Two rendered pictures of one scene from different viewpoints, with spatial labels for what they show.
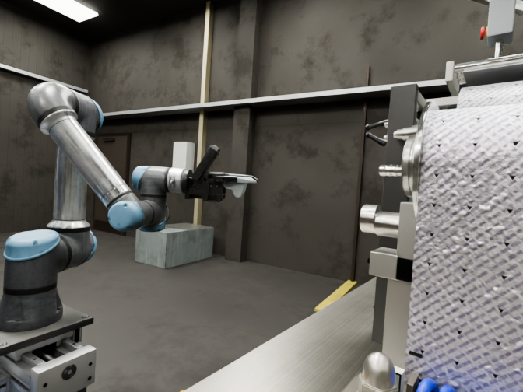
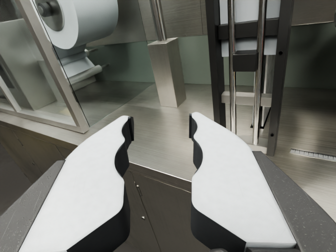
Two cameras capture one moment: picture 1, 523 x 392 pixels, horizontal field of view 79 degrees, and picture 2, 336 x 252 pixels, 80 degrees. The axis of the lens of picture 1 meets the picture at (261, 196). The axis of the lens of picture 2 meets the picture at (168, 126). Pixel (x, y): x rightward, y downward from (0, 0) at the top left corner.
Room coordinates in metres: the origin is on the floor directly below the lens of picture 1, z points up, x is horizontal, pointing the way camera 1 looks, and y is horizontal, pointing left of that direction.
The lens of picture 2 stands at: (0.92, 0.14, 1.29)
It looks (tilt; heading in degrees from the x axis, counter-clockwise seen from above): 31 degrees down; 271
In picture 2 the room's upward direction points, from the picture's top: 12 degrees counter-clockwise
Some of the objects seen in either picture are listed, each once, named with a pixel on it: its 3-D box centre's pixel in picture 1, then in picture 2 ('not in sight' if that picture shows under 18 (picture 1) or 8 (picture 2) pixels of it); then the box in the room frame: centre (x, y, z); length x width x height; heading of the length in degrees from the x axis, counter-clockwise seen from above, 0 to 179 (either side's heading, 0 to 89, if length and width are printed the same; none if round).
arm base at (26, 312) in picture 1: (30, 300); not in sight; (0.83, 0.60, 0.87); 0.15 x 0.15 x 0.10
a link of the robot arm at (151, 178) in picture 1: (153, 180); not in sight; (0.95, 0.33, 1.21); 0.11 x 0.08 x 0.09; 86
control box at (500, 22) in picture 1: (497, 20); not in sight; (0.79, -0.55, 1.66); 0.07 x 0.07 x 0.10; 52
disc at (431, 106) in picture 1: (429, 166); not in sight; (0.37, -0.19, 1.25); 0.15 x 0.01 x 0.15; 143
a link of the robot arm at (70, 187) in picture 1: (70, 180); not in sight; (0.97, 0.59, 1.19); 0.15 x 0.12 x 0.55; 176
